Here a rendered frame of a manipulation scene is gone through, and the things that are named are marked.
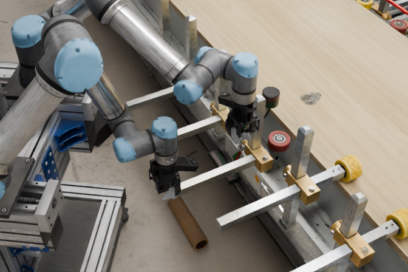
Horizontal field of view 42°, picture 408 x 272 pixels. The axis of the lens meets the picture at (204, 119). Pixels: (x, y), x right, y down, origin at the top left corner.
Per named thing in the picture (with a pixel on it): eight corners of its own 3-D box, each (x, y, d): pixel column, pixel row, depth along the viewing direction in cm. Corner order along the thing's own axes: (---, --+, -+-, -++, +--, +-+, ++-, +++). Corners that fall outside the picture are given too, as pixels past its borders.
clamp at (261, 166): (260, 173, 191) (261, 164, 187) (240, 149, 199) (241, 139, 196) (273, 167, 192) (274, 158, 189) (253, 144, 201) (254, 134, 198)
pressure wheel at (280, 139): (273, 169, 195) (276, 147, 187) (261, 155, 200) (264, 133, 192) (291, 161, 198) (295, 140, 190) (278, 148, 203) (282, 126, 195)
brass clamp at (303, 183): (304, 206, 168) (306, 197, 164) (280, 177, 176) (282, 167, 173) (320, 199, 170) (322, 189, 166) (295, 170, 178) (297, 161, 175)
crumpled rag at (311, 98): (306, 107, 205) (306, 102, 203) (297, 96, 209) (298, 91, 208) (325, 101, 207) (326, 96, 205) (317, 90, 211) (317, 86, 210)
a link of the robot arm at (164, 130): (144, 119, 158) (171, 110, 161) (147, 144, 166) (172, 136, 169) (154, 136, 153) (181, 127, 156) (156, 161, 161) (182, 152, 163)
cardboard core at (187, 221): (193, 243, 255) (167, 199, 275) (193, 252, 261) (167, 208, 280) (208, 236, 258) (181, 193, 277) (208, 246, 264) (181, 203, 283)
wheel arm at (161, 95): (129, 113, 216) (128, 105, 213) (125, 108, 218) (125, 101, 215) (222, 82, 231) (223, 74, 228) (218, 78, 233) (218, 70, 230)
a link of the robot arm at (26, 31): (10, 59, 186) (0, 26, 177) (37, 40, 195) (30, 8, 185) (35, 70, 182) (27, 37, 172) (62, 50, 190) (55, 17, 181)
